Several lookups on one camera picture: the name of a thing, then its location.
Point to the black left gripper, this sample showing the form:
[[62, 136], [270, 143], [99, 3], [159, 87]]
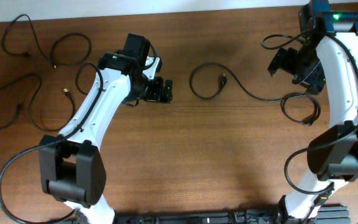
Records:
[[155, 94]]

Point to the black aluminium frame rail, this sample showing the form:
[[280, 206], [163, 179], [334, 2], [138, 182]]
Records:
[[197, 217]]

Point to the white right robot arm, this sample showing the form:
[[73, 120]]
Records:
[[327, 60]]

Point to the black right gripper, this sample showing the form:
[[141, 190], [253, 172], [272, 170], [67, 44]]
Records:
[[312, 82]]

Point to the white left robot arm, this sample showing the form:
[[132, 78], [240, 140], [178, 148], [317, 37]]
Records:
[[71, 167]]

